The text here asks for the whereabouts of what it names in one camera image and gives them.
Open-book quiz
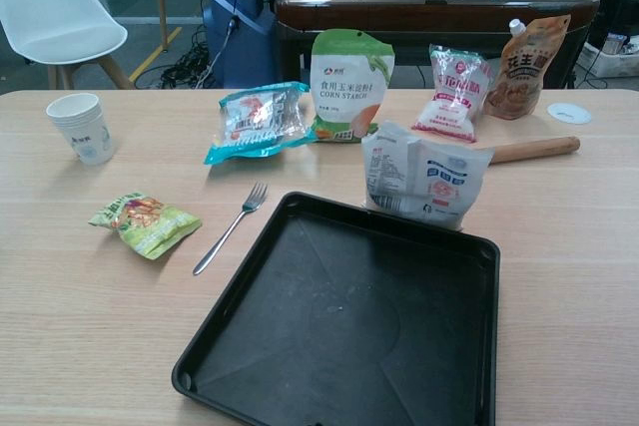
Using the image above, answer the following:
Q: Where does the white paper cup stack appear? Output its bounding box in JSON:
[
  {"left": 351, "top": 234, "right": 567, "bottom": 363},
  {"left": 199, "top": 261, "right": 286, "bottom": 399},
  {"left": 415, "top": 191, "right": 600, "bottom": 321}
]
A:
[{"left": 46, "top": 92, "right": 117, "bottom": 167}]

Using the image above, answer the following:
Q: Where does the brown mahjong table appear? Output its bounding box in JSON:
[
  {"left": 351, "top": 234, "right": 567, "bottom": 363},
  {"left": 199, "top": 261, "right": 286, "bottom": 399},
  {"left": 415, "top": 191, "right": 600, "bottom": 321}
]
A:
[{"left": 274, "top": 0, "right": 600, "bottom": 91}]

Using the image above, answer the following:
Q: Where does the white round table cap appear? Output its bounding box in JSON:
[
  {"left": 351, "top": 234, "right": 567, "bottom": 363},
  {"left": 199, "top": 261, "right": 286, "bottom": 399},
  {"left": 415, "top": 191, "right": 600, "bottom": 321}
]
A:
[{"left": 546, "top": 102, "right": 593, "bottom": 125}]

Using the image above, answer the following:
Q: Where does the black floor cable bundle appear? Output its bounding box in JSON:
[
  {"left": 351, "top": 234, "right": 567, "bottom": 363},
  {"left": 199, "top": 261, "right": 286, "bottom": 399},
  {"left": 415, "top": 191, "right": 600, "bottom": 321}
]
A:
[{"left": 133, "top": 26, "right": 221, "bottom": 91}]

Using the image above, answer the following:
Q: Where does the metal fork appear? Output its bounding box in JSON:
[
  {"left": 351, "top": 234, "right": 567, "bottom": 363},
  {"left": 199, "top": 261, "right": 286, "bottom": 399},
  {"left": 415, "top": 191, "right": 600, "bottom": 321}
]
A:
[{"left": 192, "top": 182, "right": 270, "bottom": 276}]

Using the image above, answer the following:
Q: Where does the teal clear food package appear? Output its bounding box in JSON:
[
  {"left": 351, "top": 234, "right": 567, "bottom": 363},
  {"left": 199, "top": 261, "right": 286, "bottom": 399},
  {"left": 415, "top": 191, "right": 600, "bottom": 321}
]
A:
[{"left": 203, "top": 81, "right": 312, "bottom": 166}]

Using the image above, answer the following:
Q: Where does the white plastic chair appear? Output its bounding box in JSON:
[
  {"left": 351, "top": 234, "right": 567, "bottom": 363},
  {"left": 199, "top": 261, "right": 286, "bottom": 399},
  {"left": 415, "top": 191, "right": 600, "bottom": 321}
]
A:
[{"left": 0, "top": 0, "right": 135, "bottom": 91}]

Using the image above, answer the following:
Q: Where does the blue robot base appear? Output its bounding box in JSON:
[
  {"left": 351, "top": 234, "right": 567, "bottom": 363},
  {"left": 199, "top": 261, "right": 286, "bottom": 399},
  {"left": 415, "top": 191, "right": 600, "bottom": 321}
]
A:
[{"left": 201, "top": 0, "right": 277, "bottom": 90}]

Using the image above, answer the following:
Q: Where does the green snack packet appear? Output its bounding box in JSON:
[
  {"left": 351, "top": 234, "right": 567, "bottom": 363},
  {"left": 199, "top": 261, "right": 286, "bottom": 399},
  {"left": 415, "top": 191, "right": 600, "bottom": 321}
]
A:
[{"left": 88, "top": 192, "right": 203, "bottom": 261}]

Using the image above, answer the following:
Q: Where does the black baking tray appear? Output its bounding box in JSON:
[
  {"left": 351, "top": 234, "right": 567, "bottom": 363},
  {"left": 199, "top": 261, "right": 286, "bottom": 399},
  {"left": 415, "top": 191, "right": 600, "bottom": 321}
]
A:
[{"left": 171, "top": 191, "right": 502, "bottom": 426}]

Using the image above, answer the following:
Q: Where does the wooden rolling pin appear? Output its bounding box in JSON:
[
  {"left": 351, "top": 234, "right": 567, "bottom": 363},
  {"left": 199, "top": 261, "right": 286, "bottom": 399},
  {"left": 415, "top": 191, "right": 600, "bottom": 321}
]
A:
[{"left": 490, "top": 136, "right": 582, "bottom": 166}]

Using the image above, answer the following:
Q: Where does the brown spout sauce pouch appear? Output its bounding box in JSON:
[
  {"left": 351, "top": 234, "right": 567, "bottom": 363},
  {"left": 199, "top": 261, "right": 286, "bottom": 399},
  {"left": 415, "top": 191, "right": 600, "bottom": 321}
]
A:
[{"left": 482, "top": 14, "right": 573, "bottom": 121}]

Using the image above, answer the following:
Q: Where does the green white corn starch bag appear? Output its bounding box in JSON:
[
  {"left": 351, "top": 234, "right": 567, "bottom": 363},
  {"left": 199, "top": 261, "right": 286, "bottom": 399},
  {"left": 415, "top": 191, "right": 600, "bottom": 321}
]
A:
[{"left": 308, "top": 29, "right": 395, "bottom": 145}]

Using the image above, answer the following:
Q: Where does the pink white sugar bag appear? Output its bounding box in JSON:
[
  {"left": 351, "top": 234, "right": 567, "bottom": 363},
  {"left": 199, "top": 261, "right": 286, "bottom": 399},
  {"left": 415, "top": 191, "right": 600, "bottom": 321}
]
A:
[{"left": 410, "top": 43, "right": 493, "bottom": 144}]

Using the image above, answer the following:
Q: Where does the white powder bag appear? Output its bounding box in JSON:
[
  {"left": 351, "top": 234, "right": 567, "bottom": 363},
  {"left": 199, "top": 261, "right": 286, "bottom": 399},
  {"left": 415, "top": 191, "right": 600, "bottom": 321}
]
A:
[{"left": 361, "top": 120, "right": 495, "bottom": 233}]

